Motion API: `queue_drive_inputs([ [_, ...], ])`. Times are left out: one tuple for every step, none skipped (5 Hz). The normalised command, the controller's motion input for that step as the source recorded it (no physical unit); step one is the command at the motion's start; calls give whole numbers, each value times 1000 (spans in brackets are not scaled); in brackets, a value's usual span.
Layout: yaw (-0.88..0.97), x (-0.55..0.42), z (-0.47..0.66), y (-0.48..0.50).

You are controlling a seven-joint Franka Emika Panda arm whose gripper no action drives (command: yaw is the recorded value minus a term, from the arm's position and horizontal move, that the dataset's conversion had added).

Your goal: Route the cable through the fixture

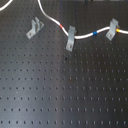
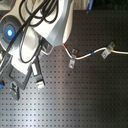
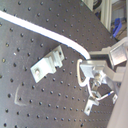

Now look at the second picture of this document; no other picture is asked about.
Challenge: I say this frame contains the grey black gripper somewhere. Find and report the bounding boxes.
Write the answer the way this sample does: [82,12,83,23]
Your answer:
[7,25,54,102]

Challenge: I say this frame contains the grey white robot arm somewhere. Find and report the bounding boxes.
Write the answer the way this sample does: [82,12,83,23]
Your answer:
[0,0,74,101]

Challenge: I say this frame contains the black perforated breadboard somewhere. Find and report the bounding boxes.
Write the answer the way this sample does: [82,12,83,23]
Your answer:
[0,10,128,128]

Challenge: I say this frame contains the metal cable clip left lower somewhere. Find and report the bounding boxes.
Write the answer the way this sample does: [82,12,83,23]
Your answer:
[68,59,75,69]

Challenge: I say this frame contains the metal cable clip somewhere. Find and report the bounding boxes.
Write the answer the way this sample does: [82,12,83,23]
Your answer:
[72,49,78,56]
[68,59,75,69]
[108,41,115,49]
[101,48,111,59]

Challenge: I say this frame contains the white cable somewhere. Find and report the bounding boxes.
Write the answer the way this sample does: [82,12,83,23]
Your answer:
[61,43,128,61]

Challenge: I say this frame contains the metal cable clip left upper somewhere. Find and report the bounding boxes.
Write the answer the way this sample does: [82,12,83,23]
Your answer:
[72,49,78,56]

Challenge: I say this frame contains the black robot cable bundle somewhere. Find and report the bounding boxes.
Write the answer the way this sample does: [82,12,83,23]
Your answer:
[5,0,63,64]

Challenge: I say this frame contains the metal cable clip right lower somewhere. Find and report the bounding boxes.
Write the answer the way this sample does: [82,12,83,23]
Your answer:
[101,48,111,59]

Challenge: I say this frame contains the metal cable clip right upper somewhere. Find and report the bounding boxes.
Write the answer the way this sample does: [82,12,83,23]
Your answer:
[108,41,115,49]

